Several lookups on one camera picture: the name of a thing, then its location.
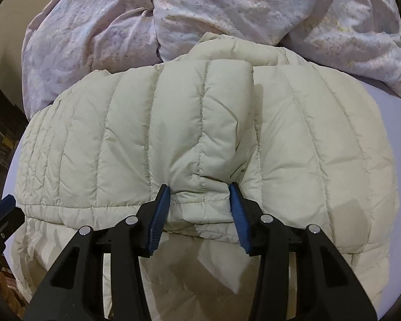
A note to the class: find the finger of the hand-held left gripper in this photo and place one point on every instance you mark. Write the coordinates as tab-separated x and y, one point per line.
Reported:
2	204

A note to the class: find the pink floral duvet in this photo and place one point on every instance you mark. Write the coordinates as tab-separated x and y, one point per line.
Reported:
240	10

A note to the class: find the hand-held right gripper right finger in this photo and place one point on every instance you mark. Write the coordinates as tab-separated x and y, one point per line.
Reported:
240	217

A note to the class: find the cream puffer jacket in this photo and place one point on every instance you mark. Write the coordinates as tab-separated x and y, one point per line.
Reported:
193	133

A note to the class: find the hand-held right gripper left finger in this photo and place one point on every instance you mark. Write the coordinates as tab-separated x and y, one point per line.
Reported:
159	214

